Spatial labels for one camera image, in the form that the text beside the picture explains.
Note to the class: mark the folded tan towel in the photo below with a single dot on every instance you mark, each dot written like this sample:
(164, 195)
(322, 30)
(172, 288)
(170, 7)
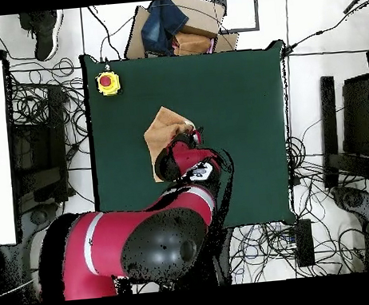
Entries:
(191, 43)

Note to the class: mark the black power strip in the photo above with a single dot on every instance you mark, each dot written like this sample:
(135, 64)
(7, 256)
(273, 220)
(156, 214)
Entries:
(304, 241)

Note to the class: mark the black equipment case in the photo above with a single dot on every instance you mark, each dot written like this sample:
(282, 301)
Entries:
(39, 139)

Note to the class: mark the black pedestal foot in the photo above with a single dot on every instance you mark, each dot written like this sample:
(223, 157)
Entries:
(39, 216)
(355, 200)

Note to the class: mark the brown cardboard box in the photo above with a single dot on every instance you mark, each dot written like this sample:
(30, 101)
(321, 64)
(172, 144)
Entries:
(201, 16)

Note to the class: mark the dark green table cloth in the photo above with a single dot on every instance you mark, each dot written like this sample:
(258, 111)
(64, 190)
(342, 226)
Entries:
(231, 106)

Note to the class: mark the person's foot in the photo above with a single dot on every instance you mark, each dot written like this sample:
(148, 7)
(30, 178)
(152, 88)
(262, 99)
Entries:
(46, 36)
(25, 20)

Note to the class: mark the tan terry towel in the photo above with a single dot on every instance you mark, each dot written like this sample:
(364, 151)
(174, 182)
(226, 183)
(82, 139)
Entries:
(157, 135)

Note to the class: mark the black square metal frame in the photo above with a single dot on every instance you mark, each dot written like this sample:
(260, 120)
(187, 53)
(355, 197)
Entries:
(241, 29)

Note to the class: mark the yellow emergency stop button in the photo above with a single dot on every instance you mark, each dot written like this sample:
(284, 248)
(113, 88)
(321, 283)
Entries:
(108, 83)

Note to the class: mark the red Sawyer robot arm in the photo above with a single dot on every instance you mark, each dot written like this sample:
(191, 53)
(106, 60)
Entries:
(140, 236)

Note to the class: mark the black flat bar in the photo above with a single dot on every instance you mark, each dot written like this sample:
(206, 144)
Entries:
(329, 130)

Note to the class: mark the blue denim jeans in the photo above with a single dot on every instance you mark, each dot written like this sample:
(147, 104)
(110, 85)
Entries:
(160, 23)

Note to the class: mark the black box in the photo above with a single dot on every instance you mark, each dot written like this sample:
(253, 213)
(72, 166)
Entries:
(359, 111)

